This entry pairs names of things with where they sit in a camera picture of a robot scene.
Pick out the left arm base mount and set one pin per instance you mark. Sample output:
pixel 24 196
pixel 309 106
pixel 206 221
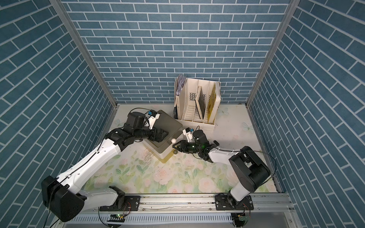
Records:
pixel 123 202

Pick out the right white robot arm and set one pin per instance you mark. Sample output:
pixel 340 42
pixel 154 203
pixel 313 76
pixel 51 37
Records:
pixel 250 169

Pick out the olive and cream drawer cabinet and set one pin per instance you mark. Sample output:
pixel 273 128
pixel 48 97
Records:
pixel 172 129

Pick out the yellow cover book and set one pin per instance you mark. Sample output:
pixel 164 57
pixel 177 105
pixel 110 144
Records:
pixel 214 102

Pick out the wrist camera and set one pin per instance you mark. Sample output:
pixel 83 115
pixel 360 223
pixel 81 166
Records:
pixel 152 117
pixel 189 133

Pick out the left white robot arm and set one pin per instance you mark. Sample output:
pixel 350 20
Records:
pixel 63 196

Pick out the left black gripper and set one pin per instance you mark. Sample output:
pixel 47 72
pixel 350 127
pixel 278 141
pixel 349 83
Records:
pixel 159 137

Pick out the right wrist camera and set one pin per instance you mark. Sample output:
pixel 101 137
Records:
pixel 189 133

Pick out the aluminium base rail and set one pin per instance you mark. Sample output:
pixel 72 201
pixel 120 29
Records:
pixel 188 203

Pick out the metal corner post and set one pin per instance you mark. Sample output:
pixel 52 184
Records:
pixel 274 46
pixel 70 27

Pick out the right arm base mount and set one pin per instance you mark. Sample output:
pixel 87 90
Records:
pixel 225 202

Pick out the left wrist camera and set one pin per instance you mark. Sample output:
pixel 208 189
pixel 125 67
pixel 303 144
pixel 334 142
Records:
pixel 152 117

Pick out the floral table mat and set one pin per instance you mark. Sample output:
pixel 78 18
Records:
pixel 137 170

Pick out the dark cover book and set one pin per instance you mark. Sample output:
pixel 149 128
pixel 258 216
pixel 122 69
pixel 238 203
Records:
pixel 200 102

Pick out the right metal corner post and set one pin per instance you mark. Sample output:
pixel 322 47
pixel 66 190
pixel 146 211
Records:
pixel 274 46

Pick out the blue spine book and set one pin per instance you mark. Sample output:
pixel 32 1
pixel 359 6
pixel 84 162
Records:
pixel 180 95

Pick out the white file organizer rack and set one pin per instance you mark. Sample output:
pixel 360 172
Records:
pixel 190 116

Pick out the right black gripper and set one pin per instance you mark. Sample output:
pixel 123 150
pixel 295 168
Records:
pixel 184 143

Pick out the left metal corner post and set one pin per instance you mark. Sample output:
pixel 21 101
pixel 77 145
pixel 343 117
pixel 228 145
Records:
pixel 70 27

